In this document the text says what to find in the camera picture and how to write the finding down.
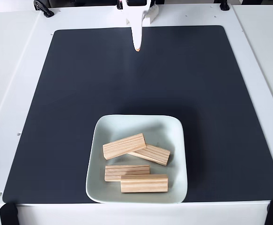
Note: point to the grooved wooden block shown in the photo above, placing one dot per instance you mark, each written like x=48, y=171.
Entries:
x=123, y=146
x=114, y=173

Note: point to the striped wooden block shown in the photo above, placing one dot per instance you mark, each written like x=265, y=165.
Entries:
x=144, y=184
x=154, y=155

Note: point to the white square plate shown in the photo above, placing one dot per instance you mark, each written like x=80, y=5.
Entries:
x=136, y=126

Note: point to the black table clamp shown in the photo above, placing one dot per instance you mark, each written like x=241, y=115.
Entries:
x=224, y=5
x=119, y=4
x=43, y=8

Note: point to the black table mat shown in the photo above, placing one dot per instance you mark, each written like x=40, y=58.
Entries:
x=56, y=117

